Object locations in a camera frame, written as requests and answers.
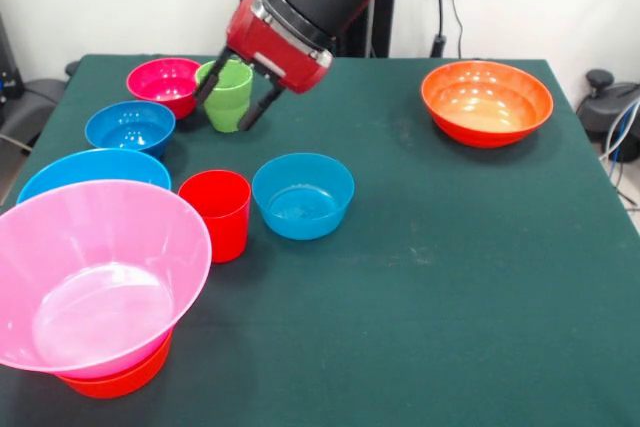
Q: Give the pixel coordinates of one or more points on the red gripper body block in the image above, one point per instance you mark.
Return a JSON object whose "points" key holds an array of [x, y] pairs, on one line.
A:
{"points": [[270, 54]]}

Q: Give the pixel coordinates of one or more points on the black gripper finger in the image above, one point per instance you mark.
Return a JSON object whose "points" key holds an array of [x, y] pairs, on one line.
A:
{"points": [[210, 84], [257, 114]]}

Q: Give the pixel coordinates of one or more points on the green cup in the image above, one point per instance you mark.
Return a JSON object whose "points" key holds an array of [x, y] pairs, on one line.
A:
{"points": [[230, 102]]}

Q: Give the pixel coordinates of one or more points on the small dark blue bowl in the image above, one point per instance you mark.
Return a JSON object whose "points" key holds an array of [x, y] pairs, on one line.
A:
{"points": [[130, 129]]}

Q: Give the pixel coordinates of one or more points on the large blue bowl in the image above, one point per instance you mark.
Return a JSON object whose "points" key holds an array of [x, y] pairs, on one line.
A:
{"points": [[75, 167]]}

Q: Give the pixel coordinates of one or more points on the large pink bowl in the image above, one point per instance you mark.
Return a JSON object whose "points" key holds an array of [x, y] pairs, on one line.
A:
{"points": [[75, 247]]}

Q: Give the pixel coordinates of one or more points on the small orange ridged bowl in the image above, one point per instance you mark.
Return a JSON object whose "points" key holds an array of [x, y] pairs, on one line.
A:
{"points": [[120, 382]]}

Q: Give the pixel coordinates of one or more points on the small pink-red bowl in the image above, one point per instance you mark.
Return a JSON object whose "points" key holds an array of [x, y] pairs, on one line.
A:
{"points": [[162, 87]]}

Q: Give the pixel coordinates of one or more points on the small light blue ridged bowl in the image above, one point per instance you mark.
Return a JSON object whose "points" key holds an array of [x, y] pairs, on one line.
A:
{"points": [[300, 197]]}

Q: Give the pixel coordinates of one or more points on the red cup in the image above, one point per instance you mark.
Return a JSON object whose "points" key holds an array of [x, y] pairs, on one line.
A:
{"points": [[220, 217]]}

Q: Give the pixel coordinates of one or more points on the black round knob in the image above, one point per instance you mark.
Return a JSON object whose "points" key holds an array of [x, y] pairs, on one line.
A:
{"points": [[72, 68]]}

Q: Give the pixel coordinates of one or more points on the black floor stand base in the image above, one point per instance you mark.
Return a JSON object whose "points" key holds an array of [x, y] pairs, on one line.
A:
{"points": [[600, 102], [35, 102]]}

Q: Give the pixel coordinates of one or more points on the black equipment rack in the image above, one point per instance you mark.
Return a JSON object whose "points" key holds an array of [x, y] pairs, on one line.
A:
{"points": [[7, 72]]}

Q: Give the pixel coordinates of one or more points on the large orange bowl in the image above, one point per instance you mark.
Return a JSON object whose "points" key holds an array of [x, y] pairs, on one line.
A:
{"points": [[485, 102]]}

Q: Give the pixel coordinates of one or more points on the dark green tablecloth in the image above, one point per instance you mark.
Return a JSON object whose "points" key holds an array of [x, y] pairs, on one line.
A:
{"points": [[450, 297]]}

